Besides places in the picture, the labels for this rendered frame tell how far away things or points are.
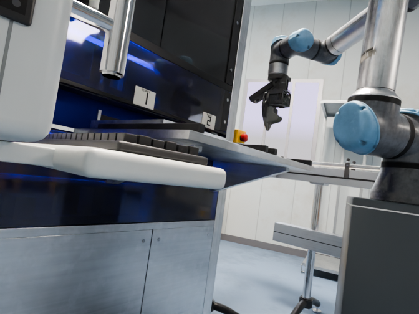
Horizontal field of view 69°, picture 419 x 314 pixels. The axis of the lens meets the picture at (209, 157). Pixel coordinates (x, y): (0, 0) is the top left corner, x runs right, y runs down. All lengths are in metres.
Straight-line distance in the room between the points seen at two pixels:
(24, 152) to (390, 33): 0.77
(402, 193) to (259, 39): 3.75
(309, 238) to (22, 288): 1.54
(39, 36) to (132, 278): 0.94
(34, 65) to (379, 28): 0.74
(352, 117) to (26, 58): 0.66
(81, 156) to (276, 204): 3.64
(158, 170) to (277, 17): 4.22
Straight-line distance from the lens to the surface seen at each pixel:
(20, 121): 0.29
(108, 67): 0.33
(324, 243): 1.99
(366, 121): 0.76
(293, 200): 3.87
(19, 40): 0.30
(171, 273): 1.26
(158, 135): 0.69
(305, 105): 3.97
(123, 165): 0.32
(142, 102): 1.05
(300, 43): 1.16
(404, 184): 0.86
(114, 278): 1.09
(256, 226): 3.96
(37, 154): 0.38
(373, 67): 0.83
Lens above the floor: 0.79
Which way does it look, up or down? 4 degrees up
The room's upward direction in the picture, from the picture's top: 8 degrees clockwise
